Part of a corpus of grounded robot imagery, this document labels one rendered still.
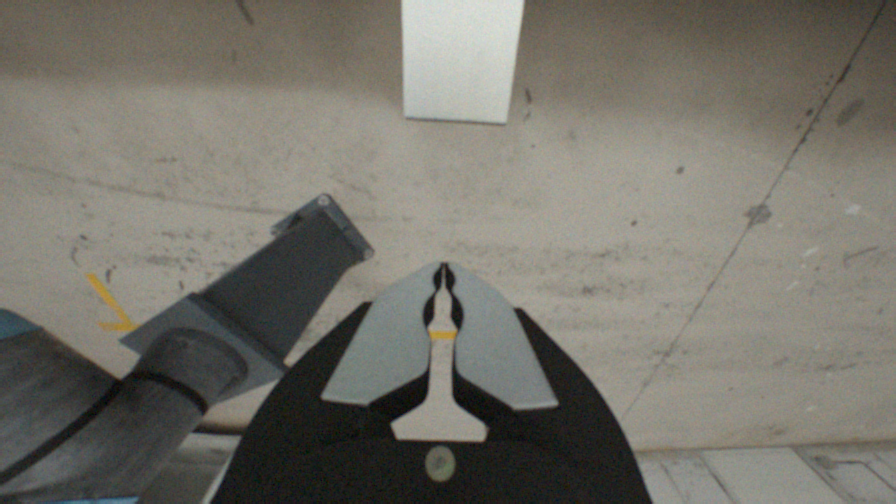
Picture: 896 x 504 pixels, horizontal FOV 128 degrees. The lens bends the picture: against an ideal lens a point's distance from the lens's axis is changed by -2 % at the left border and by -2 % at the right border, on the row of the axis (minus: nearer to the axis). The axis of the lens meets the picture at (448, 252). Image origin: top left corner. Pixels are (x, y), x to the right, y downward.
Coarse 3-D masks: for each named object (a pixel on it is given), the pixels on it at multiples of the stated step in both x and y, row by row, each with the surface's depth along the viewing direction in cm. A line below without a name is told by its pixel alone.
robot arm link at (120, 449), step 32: (128, 384) 38; (160, 384) 39; (96, 416) 31; (128, 416) 34; (160, 416) 37; (192, 416) 41; (64, 448) 28; (96, 448) 30; (128, 448) 33; (160, 448) 36; (0, 480) 25; (32, 480) 27; (64, 480) 28; (96, 480) 30; (128, 480) 32
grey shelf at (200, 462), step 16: (192, 448) 170; (208, 448) 169; (224, 448) 169; (176, 464) 181; (192, 464) 182; (208, 464) 182; (224, 464) 182; (160, 480) 172; (176, 480) 173; (192, 480) 173; (208, 480) 174; (144, 496) 164; (160, 496) 164; (176, 496) 165; (192, 496) 165; (208, 496) 136
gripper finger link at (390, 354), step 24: (432, 264) 12; (408, 288) 10; (432, 288) 10; (384, 312) 9; (408, 312) 9; (432, 312) 10; (360, 336) 8; (384, 336) 8; (408, 336) 8; (360, 360) 7; (384, 360) 7; (408, 360) 7; (336, 384) 6; (360, 384) 6; (384, 384) 7; (408, 384) 7; (384, 408) 7; (408, 408) 7
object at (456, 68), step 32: (416, 0) 6; (448, 0) 6; (480, 0) 6; (512, 0) 6; (416, 32) 6; (448, 32) 6; (480, 32) 6; (512, 32) 6; (416, 64) 6; (448, 64) 6; (480, 64) 6; (512, 64) 6; (416, 96) 7; (448, 96) 7; (480, 96) 7
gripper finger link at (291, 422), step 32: (352, 320) 9; (320, 352) 7; (288, 384) 6; (320, 384) 6; (256, 416) 6; (288, 416) 6; (320, 416) 6; (352, 416) 6; (256, 448) 5; (288, 448) 5; (224, 480) 5; (256, 480) 5
